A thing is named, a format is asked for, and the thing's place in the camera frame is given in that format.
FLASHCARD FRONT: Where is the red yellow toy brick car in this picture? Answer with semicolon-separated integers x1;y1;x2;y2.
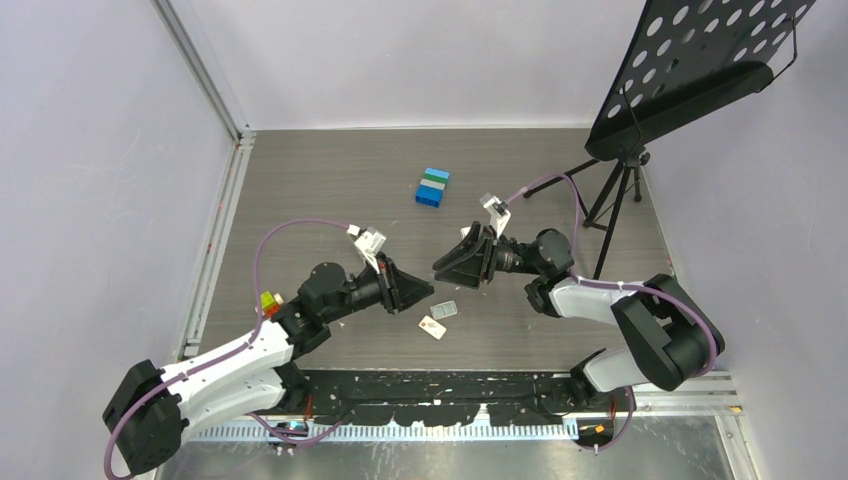
260;291;284;319

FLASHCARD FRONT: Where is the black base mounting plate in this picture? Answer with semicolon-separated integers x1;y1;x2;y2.
241;368;637;429

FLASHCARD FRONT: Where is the blue green toy brick stack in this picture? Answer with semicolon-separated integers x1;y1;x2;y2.
414;168;450;208

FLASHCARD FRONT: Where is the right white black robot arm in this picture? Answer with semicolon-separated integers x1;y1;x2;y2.
433;222;725;411

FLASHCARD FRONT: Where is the white staples box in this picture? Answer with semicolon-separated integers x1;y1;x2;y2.
418;316;447;340

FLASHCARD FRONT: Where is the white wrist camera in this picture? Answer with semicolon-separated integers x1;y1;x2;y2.
346;224;387;273
479;193;511;239

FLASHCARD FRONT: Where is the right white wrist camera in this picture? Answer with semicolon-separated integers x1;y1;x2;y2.
479;193;511;239

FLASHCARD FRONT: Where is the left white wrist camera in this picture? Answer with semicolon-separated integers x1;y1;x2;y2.
346;224;387;273

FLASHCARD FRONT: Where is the clear staples tray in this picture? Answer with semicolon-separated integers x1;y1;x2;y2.
430;301;459;320

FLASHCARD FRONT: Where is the black music stand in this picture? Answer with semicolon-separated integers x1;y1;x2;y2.
565;0;813;278

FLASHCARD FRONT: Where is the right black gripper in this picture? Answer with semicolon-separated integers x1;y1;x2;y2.
433;221;544;290

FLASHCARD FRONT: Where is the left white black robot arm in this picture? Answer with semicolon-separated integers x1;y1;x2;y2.
102;253;434;479

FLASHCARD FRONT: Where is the aluminium frame rail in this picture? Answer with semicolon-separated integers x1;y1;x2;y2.
151;1;256;362

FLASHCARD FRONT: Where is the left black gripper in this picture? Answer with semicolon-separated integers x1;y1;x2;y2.
322;252;433;324

